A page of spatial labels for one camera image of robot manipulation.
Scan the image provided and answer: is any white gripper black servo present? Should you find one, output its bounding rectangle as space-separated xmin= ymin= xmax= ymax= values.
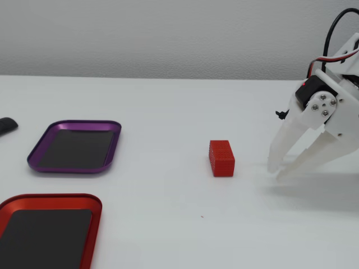
xmin=268 ymin=68 xmax=359 ymax=180

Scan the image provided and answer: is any red block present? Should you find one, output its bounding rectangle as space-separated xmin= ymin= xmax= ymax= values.
xmin=209 ymin=139 xmax=236 ymax=178

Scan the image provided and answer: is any purple metal tray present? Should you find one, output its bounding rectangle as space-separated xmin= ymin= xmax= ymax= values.
xmin=26 ymin=119 xmax=122 ymax=175

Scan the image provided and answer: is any red metal tray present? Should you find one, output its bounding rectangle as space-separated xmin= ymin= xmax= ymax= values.
xmin=0 ymin=193 xmax=103 ymax=269

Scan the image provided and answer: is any black rounded object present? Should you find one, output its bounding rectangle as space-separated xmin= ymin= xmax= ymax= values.
xmin=0 ymin=117 xmax=19 ymax=137

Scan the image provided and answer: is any black cable tie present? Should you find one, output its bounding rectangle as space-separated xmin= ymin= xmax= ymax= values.
xmin=275 ymin=108 xmax=290 ymax=121

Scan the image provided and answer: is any red white black servo wire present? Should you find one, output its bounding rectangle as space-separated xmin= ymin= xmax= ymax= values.
xmin=306 ymin=48 xmax=359 ymax=80

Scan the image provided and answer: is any black cable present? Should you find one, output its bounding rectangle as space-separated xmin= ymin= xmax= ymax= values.
xmin=322 ymin=7 xmax=359 ymax=69

